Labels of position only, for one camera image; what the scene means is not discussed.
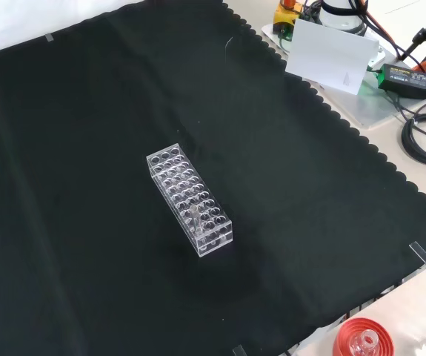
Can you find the black power adapter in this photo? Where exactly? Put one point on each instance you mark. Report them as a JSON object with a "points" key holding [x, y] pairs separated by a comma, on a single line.
{"points": [[407, 79]]}

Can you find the black tripod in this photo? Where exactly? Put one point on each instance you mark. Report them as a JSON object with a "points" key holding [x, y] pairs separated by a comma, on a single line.
{"points": [[422, 35]]}

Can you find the yellow stop button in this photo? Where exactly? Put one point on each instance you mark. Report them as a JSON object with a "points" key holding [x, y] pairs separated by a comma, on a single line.
{"points": [[286, 16]]}

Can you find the pale metal base plate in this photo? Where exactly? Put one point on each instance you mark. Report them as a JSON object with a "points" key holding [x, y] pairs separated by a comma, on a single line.
{"points": [[375, 109]]}

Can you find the clear acrylic cloth clip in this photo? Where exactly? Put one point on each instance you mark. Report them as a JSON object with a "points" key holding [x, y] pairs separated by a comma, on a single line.
{"points": [[239, 350], [49, 37], [420, 253]]}

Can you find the pale white board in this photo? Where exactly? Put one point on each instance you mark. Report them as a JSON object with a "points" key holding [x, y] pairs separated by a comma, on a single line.
{"points": [[327, 55]]}

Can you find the clear glass flask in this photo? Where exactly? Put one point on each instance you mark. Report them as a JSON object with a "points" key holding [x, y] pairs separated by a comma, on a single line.
{"points": [[366, 343]]}

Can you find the clear glass test tube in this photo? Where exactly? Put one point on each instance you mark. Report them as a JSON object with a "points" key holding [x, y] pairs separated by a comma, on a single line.
{"points": [[195, 219]]}

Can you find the clear acrylic test tube rack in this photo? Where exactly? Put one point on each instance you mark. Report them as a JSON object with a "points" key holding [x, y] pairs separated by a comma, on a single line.
{"points": [[183, 185]]}

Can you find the black bench cloth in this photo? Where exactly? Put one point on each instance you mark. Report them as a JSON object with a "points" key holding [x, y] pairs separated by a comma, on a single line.
{"points": [[86, 185]]}

